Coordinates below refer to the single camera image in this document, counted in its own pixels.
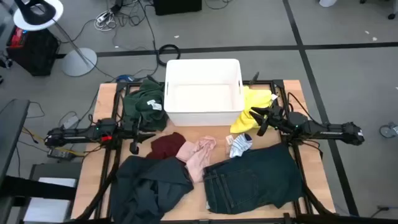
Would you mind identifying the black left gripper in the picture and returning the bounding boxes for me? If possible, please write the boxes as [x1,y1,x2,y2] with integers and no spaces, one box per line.
[119,114,157,144]

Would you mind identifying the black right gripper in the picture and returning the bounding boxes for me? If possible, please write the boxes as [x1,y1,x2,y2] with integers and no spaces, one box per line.
[248,104,292,131]

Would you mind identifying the yellow garment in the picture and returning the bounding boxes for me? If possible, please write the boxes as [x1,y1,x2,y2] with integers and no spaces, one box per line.
[229,86,279,134]

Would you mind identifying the dark green fleece sweatshirt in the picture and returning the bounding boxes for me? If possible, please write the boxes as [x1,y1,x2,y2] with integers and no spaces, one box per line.
[122,79,169,133]

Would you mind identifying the white blue-striped sock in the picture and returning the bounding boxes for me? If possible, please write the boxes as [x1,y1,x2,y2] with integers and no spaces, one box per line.
[229,133,254,159]

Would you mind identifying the dark grey shirt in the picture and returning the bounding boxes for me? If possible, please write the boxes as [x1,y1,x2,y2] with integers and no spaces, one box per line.
[109,155,195,224]

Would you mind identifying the pink garment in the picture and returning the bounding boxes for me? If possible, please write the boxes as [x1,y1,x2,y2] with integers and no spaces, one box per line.
[175,135,218,184]

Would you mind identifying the dark blue jeans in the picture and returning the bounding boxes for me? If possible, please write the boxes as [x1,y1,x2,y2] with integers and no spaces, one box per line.
[203,142,304,215]

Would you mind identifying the maroon garment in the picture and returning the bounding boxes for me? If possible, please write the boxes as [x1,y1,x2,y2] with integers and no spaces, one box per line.
[145,131,187,161]

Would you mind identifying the white perforated plastic basket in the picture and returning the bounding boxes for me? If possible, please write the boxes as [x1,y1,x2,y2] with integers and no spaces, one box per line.
[164,58,246,127]

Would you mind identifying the grey power adapter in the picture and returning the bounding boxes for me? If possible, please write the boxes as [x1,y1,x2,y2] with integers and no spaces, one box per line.
[62,114,80,130]

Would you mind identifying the black power adapter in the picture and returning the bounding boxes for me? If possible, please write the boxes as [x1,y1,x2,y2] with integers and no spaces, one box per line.
[47,147,77,162]

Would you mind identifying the grey white cabinet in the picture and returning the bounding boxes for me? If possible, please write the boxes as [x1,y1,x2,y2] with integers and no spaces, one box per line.
[18,163,82,224]

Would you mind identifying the black support beam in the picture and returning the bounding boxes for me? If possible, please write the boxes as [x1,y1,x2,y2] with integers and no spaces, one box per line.
[0,175,78,200]

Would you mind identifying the grey caster wheel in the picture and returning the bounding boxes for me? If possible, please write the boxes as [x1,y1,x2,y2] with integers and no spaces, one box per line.
[379,121,398,139]

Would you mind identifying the black equipment box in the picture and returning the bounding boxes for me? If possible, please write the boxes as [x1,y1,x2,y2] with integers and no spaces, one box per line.
[153,0,203,16]

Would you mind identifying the black desk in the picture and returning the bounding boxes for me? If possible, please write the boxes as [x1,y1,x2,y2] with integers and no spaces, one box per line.
[0,98,31,187]

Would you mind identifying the black storage crate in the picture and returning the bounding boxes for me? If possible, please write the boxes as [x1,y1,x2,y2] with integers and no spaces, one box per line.
[6,26,62,77]

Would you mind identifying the red tool case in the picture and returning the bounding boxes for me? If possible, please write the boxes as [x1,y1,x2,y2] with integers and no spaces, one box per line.
[10,27,27,48]

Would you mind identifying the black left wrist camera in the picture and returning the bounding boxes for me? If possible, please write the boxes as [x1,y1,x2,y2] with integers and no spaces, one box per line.
[129,140,141,156]

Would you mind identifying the black metal rig frame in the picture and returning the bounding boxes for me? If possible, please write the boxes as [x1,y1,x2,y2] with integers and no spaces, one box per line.
[74,79,336,224]

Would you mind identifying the coiled black cable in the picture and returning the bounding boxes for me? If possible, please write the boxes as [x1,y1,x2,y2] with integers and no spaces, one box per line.
[156,44,182,67]

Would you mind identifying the long black floor cable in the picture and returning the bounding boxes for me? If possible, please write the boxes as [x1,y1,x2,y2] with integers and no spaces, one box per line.
[105,0,158,82]

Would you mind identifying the white ring floor lamp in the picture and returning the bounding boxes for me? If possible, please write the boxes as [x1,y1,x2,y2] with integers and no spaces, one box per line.
[12,0,98,78]

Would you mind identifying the yellow cable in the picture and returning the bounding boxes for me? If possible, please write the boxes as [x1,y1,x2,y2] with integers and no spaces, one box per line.
[21,126,85,156]

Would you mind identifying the white cable bundle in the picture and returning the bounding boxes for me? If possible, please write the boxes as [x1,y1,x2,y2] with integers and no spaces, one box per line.
[94,9,118,32]

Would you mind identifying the black cable plug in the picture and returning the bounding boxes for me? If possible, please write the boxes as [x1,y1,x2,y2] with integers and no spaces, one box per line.
[369,205,398,218]

